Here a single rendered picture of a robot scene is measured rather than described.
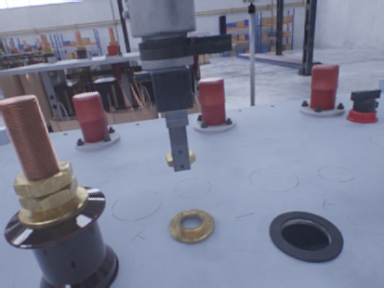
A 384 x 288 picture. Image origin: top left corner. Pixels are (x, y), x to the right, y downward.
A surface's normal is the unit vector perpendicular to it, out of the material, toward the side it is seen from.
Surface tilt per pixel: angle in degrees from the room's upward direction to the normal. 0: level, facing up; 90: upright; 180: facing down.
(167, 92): 90
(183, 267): 0
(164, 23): 90
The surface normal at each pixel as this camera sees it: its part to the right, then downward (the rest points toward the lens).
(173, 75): 0.13, 0.36
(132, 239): -0.10, -0.92
